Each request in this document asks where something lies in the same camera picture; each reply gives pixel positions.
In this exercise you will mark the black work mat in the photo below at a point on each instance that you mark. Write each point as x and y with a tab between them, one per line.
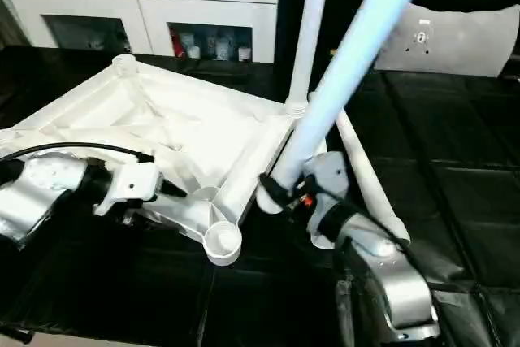
455	176

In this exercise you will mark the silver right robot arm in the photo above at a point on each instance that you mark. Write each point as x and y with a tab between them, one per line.
390	282

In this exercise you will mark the white plastic table top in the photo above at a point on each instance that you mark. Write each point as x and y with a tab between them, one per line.
162	127

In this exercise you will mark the white padded sheet with fitting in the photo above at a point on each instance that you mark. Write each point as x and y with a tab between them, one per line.
463	42

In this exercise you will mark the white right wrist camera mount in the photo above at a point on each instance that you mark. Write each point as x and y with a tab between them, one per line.
329	172

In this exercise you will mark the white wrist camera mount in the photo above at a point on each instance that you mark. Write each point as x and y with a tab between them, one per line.
329	172
130	184

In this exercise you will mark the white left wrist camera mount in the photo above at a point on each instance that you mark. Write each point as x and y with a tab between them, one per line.
130	184

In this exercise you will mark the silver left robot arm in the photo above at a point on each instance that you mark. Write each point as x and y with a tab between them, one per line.
41	193

